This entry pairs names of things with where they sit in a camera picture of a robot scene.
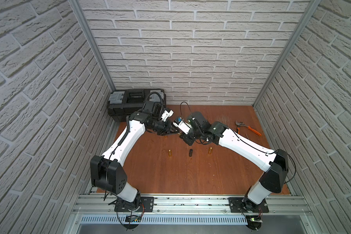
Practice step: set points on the aluminium rail frame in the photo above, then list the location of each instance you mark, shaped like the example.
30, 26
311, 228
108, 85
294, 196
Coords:
93, 213

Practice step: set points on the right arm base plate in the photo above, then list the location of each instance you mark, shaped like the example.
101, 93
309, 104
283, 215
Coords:
244, 205

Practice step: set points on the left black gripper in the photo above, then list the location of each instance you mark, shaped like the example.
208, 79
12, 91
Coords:
166, 127

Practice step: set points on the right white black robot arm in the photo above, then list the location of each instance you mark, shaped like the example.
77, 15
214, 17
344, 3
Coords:
273, 163

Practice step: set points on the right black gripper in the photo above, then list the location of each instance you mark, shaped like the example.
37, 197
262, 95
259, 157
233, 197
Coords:
186, 140

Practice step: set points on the black plastic toolbox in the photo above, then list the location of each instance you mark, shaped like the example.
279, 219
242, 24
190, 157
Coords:
122, 103

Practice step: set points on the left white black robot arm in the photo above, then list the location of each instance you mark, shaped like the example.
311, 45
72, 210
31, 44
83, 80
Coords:
107, 171

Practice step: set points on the orange handled pliers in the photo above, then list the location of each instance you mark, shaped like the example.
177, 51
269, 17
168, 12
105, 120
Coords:
241, 124

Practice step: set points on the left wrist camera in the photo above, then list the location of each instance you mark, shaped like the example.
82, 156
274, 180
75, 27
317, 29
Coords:
166, 114

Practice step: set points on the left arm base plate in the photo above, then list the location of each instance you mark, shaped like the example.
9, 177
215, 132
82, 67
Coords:
143, 204

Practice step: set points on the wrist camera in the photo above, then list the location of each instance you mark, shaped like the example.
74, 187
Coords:
182, 125
166, 114

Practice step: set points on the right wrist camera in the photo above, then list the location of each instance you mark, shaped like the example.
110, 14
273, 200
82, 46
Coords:
182, 125

